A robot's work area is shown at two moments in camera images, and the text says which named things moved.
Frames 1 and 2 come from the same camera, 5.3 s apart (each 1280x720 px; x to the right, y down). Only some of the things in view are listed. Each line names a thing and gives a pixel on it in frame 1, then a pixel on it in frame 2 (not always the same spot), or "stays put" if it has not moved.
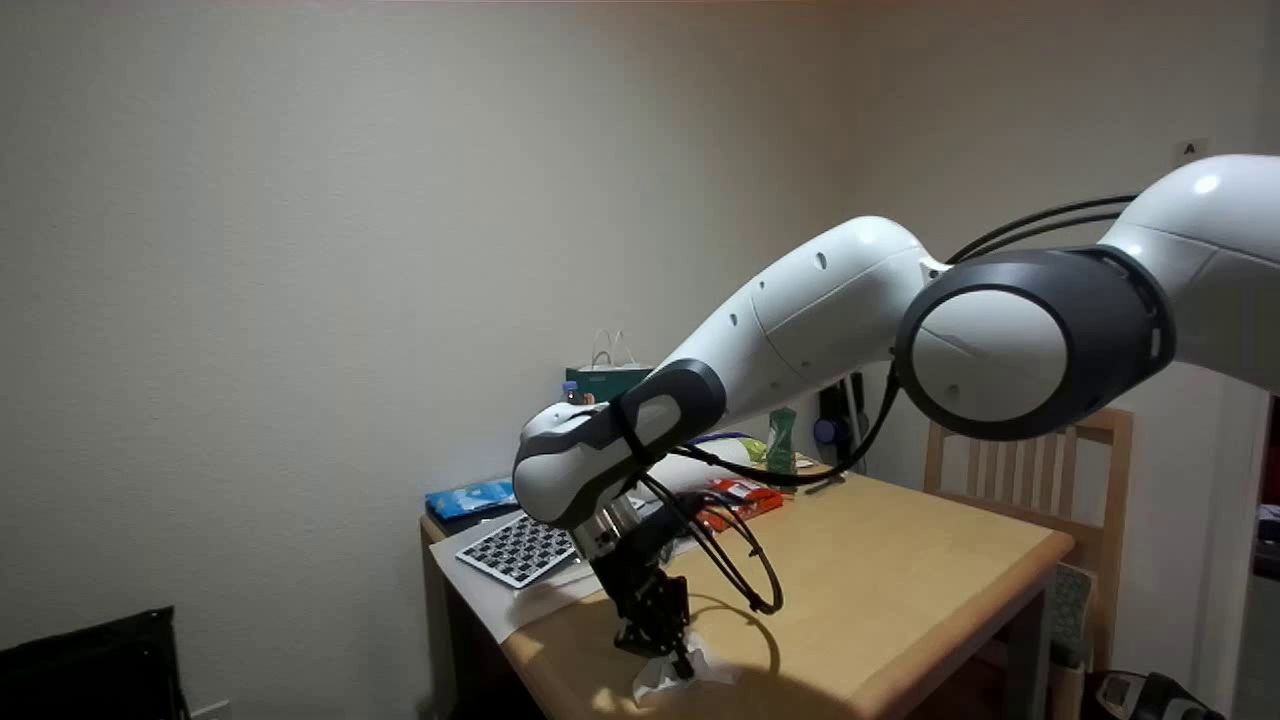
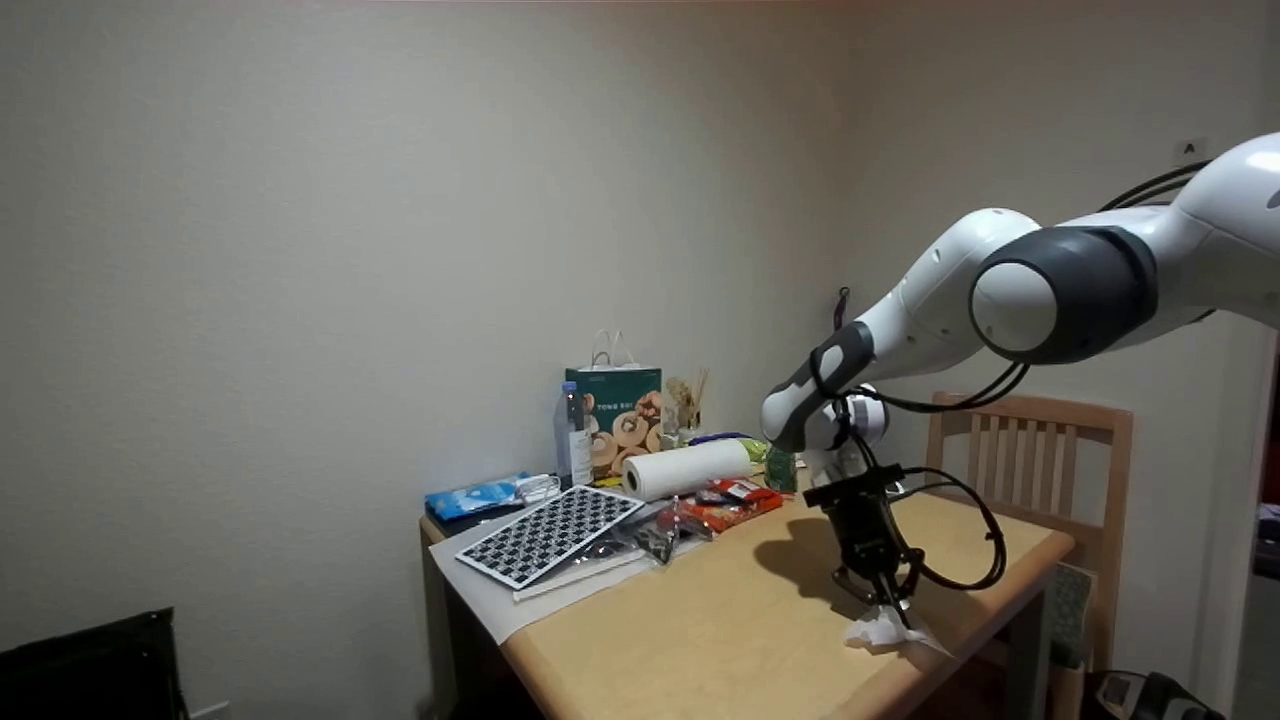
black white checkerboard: x=523 y=548 stays put
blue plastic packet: x=470 y=500 stays put
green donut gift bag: x=602 y=381 stays put
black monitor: x=118 y=668 stays put
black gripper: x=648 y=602 -> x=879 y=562
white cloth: x=663 y=672 -> x=890 y=631
